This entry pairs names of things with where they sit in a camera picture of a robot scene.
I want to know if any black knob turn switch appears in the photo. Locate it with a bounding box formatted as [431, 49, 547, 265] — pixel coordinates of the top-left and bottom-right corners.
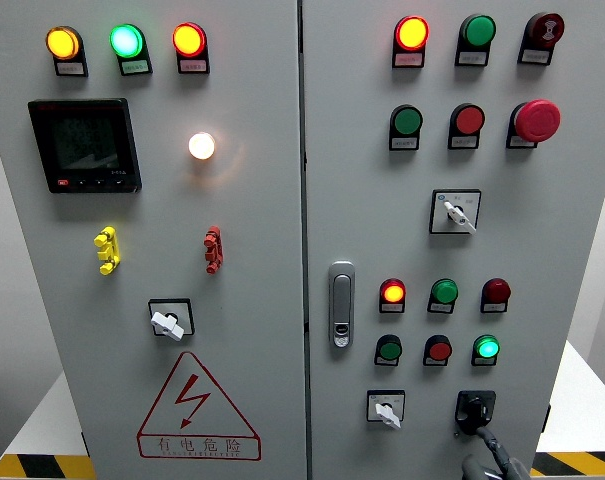
[454, 390, 497, 437]

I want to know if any black yellow striped tape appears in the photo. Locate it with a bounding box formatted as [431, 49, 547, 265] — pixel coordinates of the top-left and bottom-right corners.
[529, 452, 605, 480]
[0, 453, 97, 480]

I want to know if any small green lamp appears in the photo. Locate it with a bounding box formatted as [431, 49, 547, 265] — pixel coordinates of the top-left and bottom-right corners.
[429, 278, 459, 306]
[472, 334, 501, 361]

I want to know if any small red push button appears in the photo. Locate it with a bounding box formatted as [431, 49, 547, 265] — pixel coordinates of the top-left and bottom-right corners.
[423, 334, 453, 363]

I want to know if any small green push button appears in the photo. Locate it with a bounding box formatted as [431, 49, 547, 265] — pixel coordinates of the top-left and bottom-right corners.
[374, 334, 403, 362]

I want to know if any small red lamp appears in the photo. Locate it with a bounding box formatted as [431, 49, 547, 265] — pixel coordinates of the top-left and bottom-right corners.
[481, 277, 512, 305]
[379, 278, 407, 305]

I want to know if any silver door lock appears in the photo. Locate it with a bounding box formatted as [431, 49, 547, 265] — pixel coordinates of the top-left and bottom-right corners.
[328, 260, 356, 349]

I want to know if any pale grey cabinet door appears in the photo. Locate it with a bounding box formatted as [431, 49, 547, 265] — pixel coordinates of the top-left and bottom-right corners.
[0, 0, 308, 480]
[299, 0, 605, 480]

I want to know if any red warning triangle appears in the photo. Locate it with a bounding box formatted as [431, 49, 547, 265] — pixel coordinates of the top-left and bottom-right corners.
[136, 351, 262, 462]

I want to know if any large red stop button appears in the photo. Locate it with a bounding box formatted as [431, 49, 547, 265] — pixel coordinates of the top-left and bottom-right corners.
[508, 99, 562, 144]

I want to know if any large red push button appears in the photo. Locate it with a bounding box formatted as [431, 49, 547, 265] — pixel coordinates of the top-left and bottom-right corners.
[449, 103, 486, 136]

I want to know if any large green push button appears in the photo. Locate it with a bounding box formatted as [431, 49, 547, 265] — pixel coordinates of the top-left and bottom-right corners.
[390, 104, 424, 137]

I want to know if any large green lamp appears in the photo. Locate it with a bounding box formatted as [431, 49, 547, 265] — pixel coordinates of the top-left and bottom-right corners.
[109, 23, 146, 59]
[458, 13, 497, 49]

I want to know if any dark red buzzer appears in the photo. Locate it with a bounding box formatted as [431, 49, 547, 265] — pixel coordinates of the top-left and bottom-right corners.
[524, 12, 566, 49]

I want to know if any white lamp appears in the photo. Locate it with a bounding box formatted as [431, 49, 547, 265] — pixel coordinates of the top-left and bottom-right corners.
[188, 131, 217, 161]

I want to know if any large red lamp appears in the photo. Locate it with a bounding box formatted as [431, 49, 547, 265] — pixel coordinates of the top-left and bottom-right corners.
[172, 21, 208, 58]
[394, 15, 431, 51]

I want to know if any black display meter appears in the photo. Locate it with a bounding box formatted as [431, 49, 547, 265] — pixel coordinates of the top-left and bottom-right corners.
[27, 97, 143, 195]

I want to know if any large yellow lamp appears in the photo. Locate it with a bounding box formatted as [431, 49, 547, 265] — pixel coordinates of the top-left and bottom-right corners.
[45, 25, 82, 60]

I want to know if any slim white handle turn switch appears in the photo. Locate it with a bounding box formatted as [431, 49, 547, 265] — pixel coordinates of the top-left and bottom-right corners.
[428, 188, 482, 236]

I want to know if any small red handle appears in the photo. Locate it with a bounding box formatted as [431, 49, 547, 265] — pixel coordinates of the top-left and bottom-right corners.
[203, 225, 224, 275]

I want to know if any small yellow handle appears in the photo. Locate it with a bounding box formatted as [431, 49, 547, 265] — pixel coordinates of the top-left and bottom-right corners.
[93, 225, 121, 276]

